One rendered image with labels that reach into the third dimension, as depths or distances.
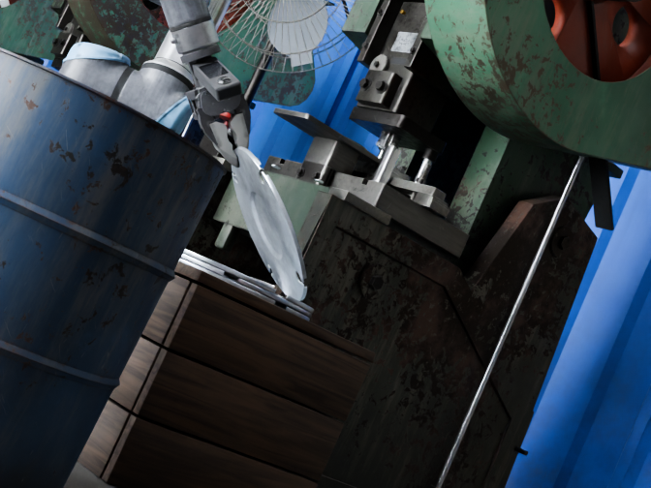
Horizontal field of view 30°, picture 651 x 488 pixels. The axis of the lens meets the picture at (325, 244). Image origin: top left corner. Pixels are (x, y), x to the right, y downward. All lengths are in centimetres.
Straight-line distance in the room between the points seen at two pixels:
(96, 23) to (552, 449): 193
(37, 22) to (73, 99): 431
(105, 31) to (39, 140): 251
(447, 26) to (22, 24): 346
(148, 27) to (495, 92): 174
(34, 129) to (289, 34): 225
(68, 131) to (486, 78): 125
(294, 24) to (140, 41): 60
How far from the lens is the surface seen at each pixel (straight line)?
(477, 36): 248
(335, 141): 277
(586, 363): 375
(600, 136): 272
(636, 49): 290
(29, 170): 147
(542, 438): 376
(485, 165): 293
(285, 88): 430
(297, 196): 268
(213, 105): 212
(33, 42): 577
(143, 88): 239
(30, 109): 147
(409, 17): 296
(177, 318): 187
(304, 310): 206
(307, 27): 363
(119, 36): 398
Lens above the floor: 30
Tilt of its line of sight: 5 degrees up
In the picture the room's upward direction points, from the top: 24 degrees clockwise
